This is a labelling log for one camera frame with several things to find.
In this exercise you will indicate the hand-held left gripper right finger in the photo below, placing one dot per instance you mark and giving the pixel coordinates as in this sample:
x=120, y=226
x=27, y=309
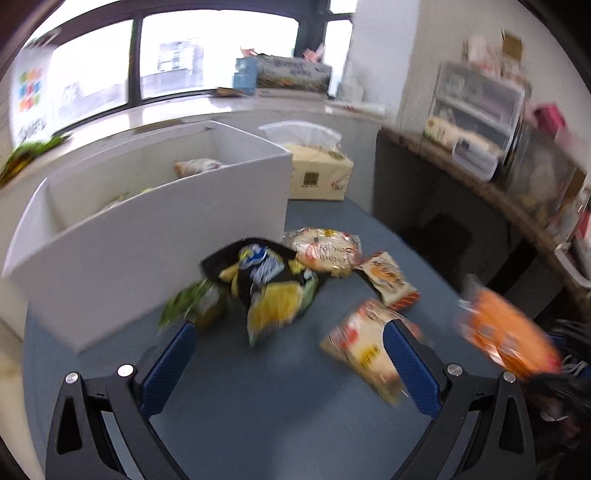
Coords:
x=411, y=369

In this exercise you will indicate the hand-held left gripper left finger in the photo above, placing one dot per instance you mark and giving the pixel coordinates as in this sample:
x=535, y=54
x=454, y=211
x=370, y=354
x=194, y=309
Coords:
x=168, y=367

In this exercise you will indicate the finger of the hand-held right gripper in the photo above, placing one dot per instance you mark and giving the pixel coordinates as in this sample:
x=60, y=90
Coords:
x=572, y=346

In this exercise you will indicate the green pea snack packet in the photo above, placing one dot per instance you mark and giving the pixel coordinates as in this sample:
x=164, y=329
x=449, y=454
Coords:
x=189, y=302

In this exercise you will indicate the small orange white snack packet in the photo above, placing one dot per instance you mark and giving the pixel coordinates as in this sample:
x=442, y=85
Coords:
x=388, y=279

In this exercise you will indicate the white cardboard box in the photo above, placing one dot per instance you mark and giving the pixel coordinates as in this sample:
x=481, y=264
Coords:
x=138, y=258

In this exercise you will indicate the black yellow chip bag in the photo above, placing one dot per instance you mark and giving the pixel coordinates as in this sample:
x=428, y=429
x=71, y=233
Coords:
x=268, y=286

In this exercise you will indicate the round beige snack packet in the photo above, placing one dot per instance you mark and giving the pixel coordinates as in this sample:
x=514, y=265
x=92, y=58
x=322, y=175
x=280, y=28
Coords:
x=323, y=254

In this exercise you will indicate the clear plastic container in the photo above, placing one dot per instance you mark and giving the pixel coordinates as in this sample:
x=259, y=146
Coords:
x=540, y=170

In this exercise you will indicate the dark side counter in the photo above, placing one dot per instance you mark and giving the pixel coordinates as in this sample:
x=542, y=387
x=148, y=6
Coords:
x=461, y=171

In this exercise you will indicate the beige tissue box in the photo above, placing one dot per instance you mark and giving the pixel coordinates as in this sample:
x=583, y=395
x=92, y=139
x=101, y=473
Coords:
x=318, y=177

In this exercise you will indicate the pink gift bag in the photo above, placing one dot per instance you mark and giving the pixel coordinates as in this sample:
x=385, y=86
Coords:
x=549, y=116

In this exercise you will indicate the yellow tissue pack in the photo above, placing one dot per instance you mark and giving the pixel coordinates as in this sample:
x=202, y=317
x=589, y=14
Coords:
x=443, y=131

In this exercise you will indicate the pile of green yellow packets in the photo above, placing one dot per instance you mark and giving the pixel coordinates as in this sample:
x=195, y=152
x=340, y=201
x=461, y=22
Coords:
x=27, y=154

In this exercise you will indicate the clear plastic drawer unit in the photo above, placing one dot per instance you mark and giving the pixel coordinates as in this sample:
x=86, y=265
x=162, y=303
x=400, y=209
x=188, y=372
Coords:
x=480, y=101

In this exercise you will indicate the white tube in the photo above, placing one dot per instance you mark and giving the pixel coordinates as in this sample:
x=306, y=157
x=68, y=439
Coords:
x=355, y=108

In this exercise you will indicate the brown packet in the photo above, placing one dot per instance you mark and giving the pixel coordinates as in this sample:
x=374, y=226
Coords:
x=228, y=91

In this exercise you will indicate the white bag with coloured squares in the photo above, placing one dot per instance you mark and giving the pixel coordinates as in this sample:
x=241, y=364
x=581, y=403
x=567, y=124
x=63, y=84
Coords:
x=30, y=120

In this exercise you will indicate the white pump bottle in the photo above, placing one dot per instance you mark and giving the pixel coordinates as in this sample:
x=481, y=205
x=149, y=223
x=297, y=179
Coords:
x=353, y=88

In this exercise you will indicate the small open cardboard box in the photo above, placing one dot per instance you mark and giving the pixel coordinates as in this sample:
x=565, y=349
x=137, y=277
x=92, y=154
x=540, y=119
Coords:
x=512, y=44

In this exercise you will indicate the pink patterned box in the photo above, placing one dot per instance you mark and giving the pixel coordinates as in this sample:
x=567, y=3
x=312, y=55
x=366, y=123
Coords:
x=478, y=47

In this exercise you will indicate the long printed blue box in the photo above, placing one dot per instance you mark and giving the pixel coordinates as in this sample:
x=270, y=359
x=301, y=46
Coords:
x=286, y=74

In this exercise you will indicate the pink figurine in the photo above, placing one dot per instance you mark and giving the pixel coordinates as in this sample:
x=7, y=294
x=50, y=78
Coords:
x=248, y=51
x=315, y=52

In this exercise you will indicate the black window frame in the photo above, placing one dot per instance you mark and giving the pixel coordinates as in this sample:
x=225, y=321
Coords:
x=134, y=55

